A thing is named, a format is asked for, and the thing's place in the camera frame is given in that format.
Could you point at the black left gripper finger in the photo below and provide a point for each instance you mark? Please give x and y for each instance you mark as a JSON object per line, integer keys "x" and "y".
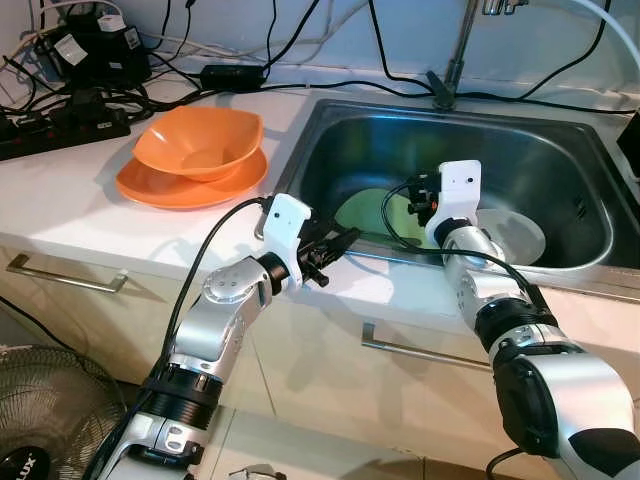
{"x": 338, "y": 238}
{"x": 328, "y": 256}

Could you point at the orange plastic plate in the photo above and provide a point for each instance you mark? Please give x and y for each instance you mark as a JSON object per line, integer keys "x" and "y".
{"x": 180, "y": 195}

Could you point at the orange plastic bowl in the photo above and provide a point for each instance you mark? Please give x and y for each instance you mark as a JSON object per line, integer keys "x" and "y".
{"x": 200, "y": 140}

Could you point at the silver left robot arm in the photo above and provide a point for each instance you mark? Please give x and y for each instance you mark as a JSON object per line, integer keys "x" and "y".
{"x": 215, "y": 330}

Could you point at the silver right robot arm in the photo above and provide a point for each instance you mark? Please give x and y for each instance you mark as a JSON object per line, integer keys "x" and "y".
{"x": 560, "y": 390}

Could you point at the green plate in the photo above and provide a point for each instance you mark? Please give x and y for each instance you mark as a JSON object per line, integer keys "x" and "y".
{"x": 362, "y": 212}

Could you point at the metal sink faucet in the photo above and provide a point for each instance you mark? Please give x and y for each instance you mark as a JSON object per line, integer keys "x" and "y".
{"x": 441, "y": 90}

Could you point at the stainless steel sink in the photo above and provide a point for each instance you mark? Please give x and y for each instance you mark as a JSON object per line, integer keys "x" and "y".
{"x": 560, "y": 150}

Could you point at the cream cabinet drawer front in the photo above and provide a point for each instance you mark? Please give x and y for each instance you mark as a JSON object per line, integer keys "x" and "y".
{"x": 100, "y": 330}
{"x": 420, "y": 400}

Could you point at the black power strip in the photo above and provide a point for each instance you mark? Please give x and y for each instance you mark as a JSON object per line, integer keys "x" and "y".
{"x": 60, "y": 132}

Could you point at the black charger box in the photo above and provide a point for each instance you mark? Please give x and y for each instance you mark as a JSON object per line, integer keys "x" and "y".
{"x": 100, "y": 58}

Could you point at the grey floor fan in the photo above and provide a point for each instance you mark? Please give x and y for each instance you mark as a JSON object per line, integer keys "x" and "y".
{"x": 50, "y": 400}

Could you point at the white plug adapter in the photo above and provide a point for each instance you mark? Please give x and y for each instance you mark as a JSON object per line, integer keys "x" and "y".
{"x": 110, "y": 22}

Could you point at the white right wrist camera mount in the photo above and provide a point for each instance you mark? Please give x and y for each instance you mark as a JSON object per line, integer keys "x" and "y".
{"x": 460, "y": 185}

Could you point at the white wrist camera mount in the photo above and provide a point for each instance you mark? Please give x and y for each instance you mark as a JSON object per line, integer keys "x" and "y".
{"x": 285, "y": 225}
{"x": 460, "y": 185}

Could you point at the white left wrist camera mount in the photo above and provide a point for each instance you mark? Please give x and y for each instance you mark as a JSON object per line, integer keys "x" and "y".
{"x": 285, "y": 225}

